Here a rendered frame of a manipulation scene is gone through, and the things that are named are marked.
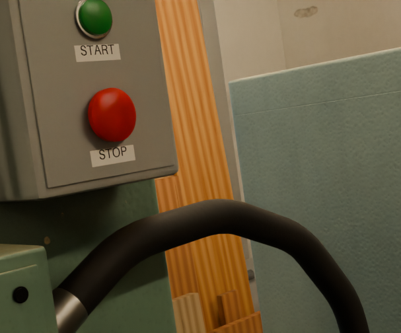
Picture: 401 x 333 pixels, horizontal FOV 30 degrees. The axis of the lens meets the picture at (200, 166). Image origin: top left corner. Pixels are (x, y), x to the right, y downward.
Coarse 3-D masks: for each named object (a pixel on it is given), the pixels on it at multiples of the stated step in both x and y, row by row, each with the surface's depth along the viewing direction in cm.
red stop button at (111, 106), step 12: (96, 96) 41; (108, 96) 41; (120, 96) 42; (96, 108) 41; (108, 108) 41; (120, 108) 42; (132, 108) 42; (96, 120) 41; (108, 120) 41; (120, 120) 42; (132, 120) 42; (96, 132) 41; (108, 132) 41; (120, 132) 42
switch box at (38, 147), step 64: (0, 0) 39; (64, 0) 41; (128, 0) 44; (0, 64) 40; (64, 64) 41; (128, 64) 44; (0, 128) 41; (64, 128) 40; (0, 192) 42; (64, 192) 40
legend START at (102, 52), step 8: (80, 48) 41; (88, 48) 42; (96, 48) 42; (104, 48) 42; (112, 48) 43; (80, 56) 41; (88, 56) 42; (96, 56) 42; (104, 56) 42; (112, 56) 43
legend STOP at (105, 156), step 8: (96, 152) 42; (104, 152) 42; (112, 152) 42; (120, 152) 43; (128, 152) 43; (96, 160) 42; (104, 160) 42; (112, 160) 42; (120, 160) 43; (128, 160) 43
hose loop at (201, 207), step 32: (160, 224) 47; (192, 224) 48; (224, 224) 50; (256, 224) 52; (288, 224) 55; (96, 256) 44; (128, 256) 44; (320, 256) 57; (64, 288) 42; (96, 288) 43; (320, 288) 59; (352, 288) 60; (64, 320) 41; (352, 320) 61
